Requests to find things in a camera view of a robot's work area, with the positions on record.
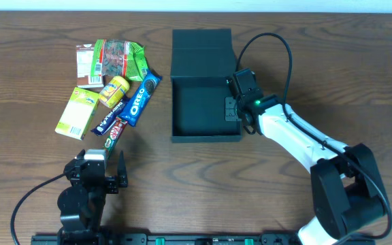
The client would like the blue Oreo cookie pack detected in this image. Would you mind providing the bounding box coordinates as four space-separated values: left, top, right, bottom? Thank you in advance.
118 70 162 127

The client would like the dark green folding box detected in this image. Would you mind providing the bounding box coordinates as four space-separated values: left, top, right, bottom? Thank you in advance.
170 29 242 143

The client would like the yellow green carton box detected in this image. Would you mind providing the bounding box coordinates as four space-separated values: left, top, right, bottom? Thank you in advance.
55 87 99 140

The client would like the green snack bag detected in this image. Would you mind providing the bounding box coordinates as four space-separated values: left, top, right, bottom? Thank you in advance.
90 39 148 82

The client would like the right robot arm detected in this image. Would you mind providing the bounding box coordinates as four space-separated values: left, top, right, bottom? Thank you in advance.
225 93 392 244

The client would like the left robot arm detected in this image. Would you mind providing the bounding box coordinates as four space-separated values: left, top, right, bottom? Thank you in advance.
57 149 128 245

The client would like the red KitKat bar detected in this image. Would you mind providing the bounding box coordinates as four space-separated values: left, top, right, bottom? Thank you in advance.
103 117 127 159

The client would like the purple Dairy Milk bar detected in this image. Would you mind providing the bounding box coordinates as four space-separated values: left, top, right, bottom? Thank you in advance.
91 96 129 136

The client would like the yellow plastic jar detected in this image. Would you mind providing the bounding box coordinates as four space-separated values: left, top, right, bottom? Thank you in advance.
99 76 130 108

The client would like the brown white carton box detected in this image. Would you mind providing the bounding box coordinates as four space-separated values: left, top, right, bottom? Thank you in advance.
76 44 104 89

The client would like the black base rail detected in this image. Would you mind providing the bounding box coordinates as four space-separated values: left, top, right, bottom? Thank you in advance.
30 233 301 245

